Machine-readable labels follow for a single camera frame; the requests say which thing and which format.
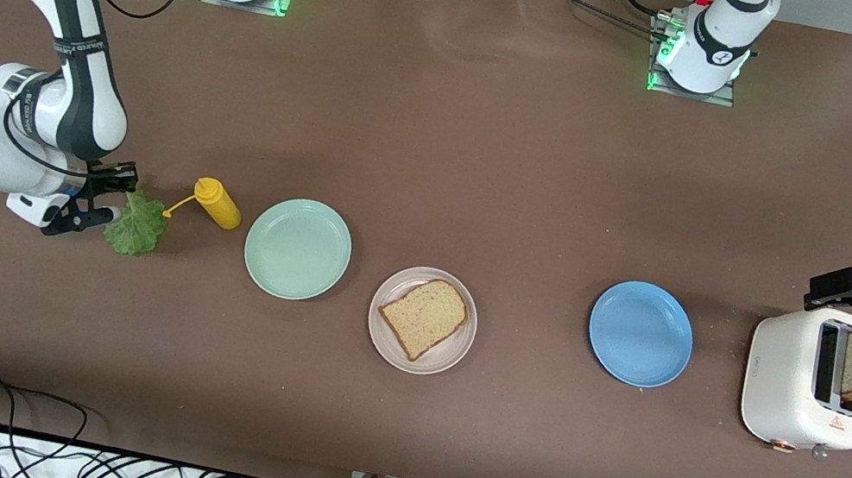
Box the blue plate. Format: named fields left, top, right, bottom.
left=579, top=274, right=703, bottom=396

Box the green lettuce leaf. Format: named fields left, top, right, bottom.
left=100, top=184, right=174, bottom=261

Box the yellow squeeze bottle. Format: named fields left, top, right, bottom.
left=161, top=170, right=249, bottom=232

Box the mint green plate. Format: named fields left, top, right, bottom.
left=237, top=190, right=360, bottom=310

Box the white toaster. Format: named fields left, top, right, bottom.
left=733, top=296, right=852, bottom=466

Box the black base power cable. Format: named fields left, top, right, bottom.
left=514, top=0, right=684, bottom=46

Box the beige plate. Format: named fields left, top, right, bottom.
left=359, top=258, right=487, bottom=384

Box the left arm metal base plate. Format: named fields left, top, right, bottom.
left=642, top=10, right=749, bottom=110

